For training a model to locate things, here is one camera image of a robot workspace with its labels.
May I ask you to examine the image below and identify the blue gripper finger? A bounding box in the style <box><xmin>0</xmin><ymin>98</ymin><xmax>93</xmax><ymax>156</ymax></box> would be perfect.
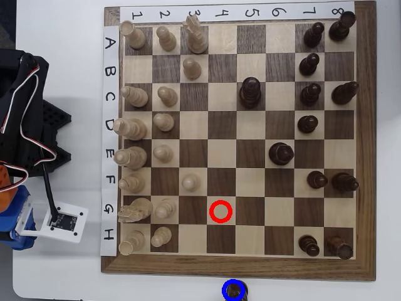
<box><xmin>8</xmin><ymin>232</ymin><xmax>38</xmax><ymax>251</ymax></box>

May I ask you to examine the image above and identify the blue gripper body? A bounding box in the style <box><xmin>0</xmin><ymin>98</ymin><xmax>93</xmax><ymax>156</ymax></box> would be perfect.
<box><xmin>0</xmin><ymin>185</ymin><xmax>34</xmax><ymax>233</ymax></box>

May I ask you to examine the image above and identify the dark knight chess piece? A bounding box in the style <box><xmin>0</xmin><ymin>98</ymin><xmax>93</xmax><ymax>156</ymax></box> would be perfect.
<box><xmin>221</xmin><ymin>278</ymin><xmax>250</xmax><ymax>301</ymax></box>

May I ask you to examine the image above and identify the light rook chess piece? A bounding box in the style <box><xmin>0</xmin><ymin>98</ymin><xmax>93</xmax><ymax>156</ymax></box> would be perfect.
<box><xmin>118</xmin><ymin>230</ymin><xmax>146</xmax><ymax>256</ymax></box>
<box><xmin>120</xmin><ymin>20</ymin><xmax>147</xmax><ymax>50</ymax></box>

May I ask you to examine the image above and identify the light bishop chess piece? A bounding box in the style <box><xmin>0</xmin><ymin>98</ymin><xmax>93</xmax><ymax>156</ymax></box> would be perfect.
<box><xmin>120</xmin><ymin>85</ymin><xmax>150</xmax><ymax>108</ymax></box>
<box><xmin>118</xmin><ymin>172</ymin><xmax>147</xmax><ymax>194</ymax></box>

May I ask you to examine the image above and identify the light knight chess piece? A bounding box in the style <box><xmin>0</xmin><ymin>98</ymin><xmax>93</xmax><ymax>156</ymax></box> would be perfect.
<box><xmin>117</xmin><ymin>197</ymin><xmax>154</xmax><ymax>224</ymax></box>
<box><xmin>182</xmin><ymin>14</ymin><xmax>209</xmax><ymax>55</ymax></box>

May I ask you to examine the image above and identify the light king chess piece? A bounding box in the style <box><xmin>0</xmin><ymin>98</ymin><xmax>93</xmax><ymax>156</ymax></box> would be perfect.
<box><xmin>113</xmin><ymin>145</ymin><xmax>148</xmax><ymax>171</ymax></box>

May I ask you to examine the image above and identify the light queen chess piece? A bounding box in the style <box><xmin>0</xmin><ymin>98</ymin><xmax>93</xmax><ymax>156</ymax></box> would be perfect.
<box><xmin>112</xmin><ymin>117</ymin><xmax>148</xmax><ymax>141</ymax></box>

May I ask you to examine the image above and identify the light pawn chess piece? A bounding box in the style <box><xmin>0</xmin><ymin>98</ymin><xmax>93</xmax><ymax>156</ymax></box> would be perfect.
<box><xmin>152</xmin><ymin>144</ymin><xmax>174</xmax><ymax>164</ymax></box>
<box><xmin>150</xmin><ymin>226</ymin><xmax>173</xmax><ymax>248</ymax></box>
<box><xmin>157</xmin><ymin>86</ymin><xmax>179</xmax><ymax>108</ymax></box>
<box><xmin>154</xmin><ymin>198</ymin><xmax>177</xmax><ymax>220</ymax></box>
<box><xmin>182</xmin><ymin>57</ymin><xmax>202</xmax><ymax>80</ymax></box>
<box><xmin>181</xmin><ymin>174</ymin><xmax>201</xmax><ymax>193</ymax></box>
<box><xmin>152</xmin><ymin>112</ymin><xmax>175</xmax><ymax>132</ymax></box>
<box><xmin>155</xmin><ymin>25</ymin><xmax>177</xmax><ymax>53</ymax></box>

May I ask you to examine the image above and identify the dark king chess piece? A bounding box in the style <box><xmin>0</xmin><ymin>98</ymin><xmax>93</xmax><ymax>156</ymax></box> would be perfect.
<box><xmin>239</xmin><ymin>77</ymin><xmax>263</xmax><ymax>110</ymax></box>

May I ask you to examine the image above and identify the dark queen chess piece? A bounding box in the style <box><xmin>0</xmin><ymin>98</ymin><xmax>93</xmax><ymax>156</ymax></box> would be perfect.
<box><xmin>268</xmin><ymin>142</ymin><xmax>295</xmax><ymax>166</ymax></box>

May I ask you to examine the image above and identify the dark pawn chess piece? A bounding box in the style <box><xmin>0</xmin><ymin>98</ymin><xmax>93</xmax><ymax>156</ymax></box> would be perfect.
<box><xmin>306</xmin><ymin>170</ymin><xmax>329</xmax><ymax>190</ymax></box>
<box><xmin>299</xmin><ymin>83</ymin><xmax>322</xmax><ymax>107</ymax></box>
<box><xmin>298</xmin><ymin>52</ymin><xmax>321</xmax><ymax>77</ymax></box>
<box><xmin>296</xmin><ymin>115</ymin><xmax>320</xmax><ymax>134</ymax></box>
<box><xmin>298</xmin><ymin>235</ymin><xmax>321</xmax><ymax>257</ymax></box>
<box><xmin>303</xmin><ymin>21</ymin><xmax>326</xmax><ymax>49</ymax></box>

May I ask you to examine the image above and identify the dark rook chess piece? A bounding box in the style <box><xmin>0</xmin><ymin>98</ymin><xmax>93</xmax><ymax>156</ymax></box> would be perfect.
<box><xmin>328</xmin><ymin>10</ymin><xmax>357</xmax><ymax>42</ymax></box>
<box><xmin>325</xmin><ymin>235</ymin><xmax>354</xmax><ymax>260</ymax></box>

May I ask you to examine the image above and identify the dark bishop chess piece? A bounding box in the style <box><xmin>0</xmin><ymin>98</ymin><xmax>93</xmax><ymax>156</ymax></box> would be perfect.
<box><xmin>331</xmin><ymin>172</ymin><xmax>360</xmax><ymax>193</ymax></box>
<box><xmin>331</xmin><ymin>80</ymin><xmax>360</xmax><ymax>106</ymax></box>

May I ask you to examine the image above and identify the paper strip with letters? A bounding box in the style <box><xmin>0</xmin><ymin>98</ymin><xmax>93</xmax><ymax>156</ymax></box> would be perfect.
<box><xmin>100</xmin><ymin>24</ymin><xmax>121</xmax><ymax>257</ymax></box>

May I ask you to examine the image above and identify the wooden chessboard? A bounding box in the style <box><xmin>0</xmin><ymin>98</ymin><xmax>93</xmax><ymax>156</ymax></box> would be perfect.
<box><xmin>100</xmin><ymin>1</ymin><xmax>377</xmax><ymax>282</ymax></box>

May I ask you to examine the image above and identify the paper strip with numbers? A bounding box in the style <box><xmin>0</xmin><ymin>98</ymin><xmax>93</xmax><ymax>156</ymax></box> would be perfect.
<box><xmin>120</xmin><ymin>1</ymin><xmax>355</xmax><ymax>23</ymax></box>

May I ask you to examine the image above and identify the black camera cable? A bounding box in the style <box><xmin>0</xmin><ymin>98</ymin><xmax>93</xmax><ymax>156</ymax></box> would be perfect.
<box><xmin>39</xmin><ymin>147</ymin><xmax>60</xmax><ymax>225</ymax></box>

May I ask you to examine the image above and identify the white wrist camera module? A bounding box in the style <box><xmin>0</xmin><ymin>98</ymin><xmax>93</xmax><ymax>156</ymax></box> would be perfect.
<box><xmin>15</xmin><ymin>200</ymin><xmax>89</xmax><ymax>245</ymax></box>

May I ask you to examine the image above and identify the white red servo cable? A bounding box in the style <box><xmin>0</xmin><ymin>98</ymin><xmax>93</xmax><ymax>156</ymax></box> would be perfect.
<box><xmin>0</xmin><ymin>124</ymin><xmax>59</xmax><ymax>193</ymax></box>
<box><xmin>0</xmin><ymin>64</ymin><xmax>40</xmax><ymax>134</ymax></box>

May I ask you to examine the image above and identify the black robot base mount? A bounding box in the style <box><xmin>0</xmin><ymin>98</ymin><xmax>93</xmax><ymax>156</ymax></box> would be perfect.
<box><xmin>40</xmin><ymin>98</ymin><xmax>73</xmax><ymax>176</ymax></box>

